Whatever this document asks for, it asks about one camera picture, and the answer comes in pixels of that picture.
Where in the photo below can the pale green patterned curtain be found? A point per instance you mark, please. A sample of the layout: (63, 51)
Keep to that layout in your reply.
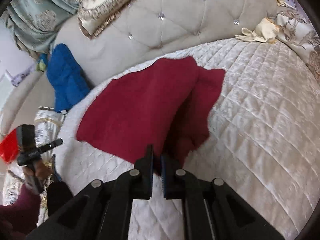
(37, 10)

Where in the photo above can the cream quilted bedspread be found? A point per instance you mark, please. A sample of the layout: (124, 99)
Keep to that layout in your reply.
(250, 105)

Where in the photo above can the cream crumpled cloth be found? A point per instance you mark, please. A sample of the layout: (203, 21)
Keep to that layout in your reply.
(260, 31)

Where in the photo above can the person's left hand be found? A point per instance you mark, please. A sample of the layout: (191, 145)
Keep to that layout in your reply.
(39, 171)

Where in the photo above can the floral satin pillow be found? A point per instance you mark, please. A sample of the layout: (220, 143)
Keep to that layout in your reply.
(297, 37)

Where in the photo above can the blue fleece cloth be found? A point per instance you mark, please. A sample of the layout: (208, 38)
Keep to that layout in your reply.
(65, 80)

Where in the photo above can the ornate pillow with pleated fringe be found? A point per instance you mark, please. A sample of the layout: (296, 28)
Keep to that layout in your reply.
(105, 5)

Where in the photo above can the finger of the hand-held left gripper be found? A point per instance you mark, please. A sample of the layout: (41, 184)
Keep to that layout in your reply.
(51, 145)

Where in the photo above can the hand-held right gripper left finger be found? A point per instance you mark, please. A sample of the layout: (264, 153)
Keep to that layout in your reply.
(149, 177)

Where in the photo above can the person's left forearm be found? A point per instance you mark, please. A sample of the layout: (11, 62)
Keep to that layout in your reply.
(20, 210)

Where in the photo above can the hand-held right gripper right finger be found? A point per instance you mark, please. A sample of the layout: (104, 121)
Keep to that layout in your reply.
(165, 180)

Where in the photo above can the dark red fleece garment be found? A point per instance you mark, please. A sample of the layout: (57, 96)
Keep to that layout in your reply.
(137, 100)

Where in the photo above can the beige tufted headboard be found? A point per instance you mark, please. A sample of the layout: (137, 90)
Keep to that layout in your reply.
(175, 30)

